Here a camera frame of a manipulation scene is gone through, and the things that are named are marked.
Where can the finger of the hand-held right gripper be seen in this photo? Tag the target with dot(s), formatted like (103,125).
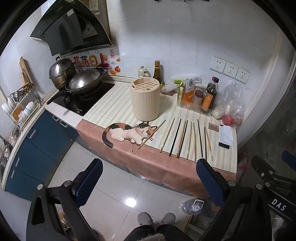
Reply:
(290,158)
(263,168)

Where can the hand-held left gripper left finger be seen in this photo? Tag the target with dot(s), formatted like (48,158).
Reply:
(90,180)

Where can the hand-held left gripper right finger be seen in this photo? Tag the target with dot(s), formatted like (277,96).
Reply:
(209,183)

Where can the set of chopsticks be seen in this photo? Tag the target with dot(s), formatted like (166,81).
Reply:
(185,139)

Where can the beige round utensil holder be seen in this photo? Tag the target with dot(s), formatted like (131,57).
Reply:
(145,102)

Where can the clear plastic water bottle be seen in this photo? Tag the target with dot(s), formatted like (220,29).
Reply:
(193,206)

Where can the black phone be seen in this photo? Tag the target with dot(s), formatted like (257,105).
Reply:
(224,146)

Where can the glass sliding door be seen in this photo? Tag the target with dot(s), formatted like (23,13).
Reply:
(272,115)

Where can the grey slipper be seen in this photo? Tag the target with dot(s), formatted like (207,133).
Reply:
(168,218)
(145,218)

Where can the small brown card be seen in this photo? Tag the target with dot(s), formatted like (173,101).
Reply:
(213,127)

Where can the red tomato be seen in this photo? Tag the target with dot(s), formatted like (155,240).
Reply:
(227,120)

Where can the blue kitchen cabinet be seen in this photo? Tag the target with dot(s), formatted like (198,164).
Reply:
(37,153)

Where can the large clear plastic bag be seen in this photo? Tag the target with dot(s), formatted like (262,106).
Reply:
(232,99)

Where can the clear condiment tray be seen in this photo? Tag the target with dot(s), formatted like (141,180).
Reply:
(194,107)

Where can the black induction cooktop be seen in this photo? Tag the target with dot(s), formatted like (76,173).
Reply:
(92,103)

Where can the striped cat print tablecloth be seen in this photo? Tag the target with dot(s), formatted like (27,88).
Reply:
(120,109)

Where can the jar with brown lid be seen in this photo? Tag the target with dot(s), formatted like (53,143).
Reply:
(198,98)

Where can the steel sink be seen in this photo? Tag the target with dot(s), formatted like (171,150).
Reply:
(8,148)

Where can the steel wok with lid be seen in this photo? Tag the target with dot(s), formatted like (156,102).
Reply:
(76,91)

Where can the white cup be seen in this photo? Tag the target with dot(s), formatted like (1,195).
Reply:
(29,109)

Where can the yellow packet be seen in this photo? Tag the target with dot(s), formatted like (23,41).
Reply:
(181,91)

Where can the steel wok lid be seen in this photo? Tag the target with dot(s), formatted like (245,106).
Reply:
(85,80)

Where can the stack of white bowls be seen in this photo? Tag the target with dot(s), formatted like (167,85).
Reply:
(7,105)

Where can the stainless steel steamer pot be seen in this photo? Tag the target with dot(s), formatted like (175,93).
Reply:
(61,71)

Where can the small white kettle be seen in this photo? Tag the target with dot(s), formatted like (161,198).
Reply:
(143,73)

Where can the dark bottle with gold cap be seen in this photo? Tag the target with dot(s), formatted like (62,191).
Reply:
(157,74)

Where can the wooden cutting board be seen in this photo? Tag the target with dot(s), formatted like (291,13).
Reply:
(26,69)

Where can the black range hood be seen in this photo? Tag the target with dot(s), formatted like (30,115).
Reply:
(62,30)

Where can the white wall socket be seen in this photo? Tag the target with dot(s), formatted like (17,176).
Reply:
(231,70)
(217,64)
(242,75)

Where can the colourful wall stickers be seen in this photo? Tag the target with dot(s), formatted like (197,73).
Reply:
(92,60)

